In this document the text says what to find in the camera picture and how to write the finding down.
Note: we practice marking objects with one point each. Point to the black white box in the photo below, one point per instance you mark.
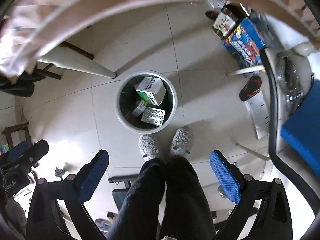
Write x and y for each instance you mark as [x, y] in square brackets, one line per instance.
[225, 22]

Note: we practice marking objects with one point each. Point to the dark brown shoe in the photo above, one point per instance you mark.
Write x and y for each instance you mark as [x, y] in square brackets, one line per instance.
[212, 14]

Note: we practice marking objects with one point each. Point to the grey fuzzy slipper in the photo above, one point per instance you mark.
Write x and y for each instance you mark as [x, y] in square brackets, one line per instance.
[149, 146]
[182, 140]

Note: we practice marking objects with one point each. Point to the person's leg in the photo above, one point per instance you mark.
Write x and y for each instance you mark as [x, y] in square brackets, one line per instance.
[185, 200]
[140, 200]

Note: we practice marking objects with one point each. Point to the person's right leg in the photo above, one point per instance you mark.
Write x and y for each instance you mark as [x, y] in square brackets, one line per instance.
[185, 200]

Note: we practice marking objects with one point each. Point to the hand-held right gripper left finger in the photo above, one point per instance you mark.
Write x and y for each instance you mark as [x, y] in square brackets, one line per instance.
[96, 177]

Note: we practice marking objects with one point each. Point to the small wooden stool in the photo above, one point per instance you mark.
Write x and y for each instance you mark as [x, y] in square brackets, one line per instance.
[15, 130]

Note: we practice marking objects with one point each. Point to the white trash bin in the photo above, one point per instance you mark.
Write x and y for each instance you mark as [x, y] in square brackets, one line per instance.
[146, 129]

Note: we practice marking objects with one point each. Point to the white table frame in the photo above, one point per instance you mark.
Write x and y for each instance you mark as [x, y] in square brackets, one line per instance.
[75, 63]

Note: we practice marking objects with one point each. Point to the flat blue box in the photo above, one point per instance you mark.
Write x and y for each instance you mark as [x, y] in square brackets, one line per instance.
[302, 130]

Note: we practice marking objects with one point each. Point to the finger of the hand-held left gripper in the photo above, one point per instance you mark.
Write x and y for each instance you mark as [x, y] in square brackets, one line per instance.
[35, 152]
[15, 151]

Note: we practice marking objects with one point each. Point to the large silver blister pack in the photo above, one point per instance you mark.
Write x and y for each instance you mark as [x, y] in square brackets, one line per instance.
[153, 116]

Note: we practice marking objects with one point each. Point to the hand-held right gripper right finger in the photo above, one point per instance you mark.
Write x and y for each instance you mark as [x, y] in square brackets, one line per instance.
[225, 177]

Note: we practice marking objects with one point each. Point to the blue printed carton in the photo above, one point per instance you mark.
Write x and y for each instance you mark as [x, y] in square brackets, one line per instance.
[246, 45]

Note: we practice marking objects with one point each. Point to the white blue medicine box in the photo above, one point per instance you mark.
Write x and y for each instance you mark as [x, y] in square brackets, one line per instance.
[138, 108]

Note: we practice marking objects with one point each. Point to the red black sandal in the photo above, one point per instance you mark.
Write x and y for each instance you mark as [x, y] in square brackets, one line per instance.
[250, 87]

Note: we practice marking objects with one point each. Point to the person's left leg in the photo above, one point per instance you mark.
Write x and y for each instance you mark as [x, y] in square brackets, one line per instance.
[140, 200]

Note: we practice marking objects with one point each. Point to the black metal bar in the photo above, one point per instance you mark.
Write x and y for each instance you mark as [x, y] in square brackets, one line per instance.
[122, 179]

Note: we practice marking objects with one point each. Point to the green medicine box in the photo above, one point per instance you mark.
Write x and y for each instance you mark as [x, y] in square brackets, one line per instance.
[150, 86]

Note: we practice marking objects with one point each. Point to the white perforated panel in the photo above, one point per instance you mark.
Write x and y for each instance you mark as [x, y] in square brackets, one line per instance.
[258, 115]

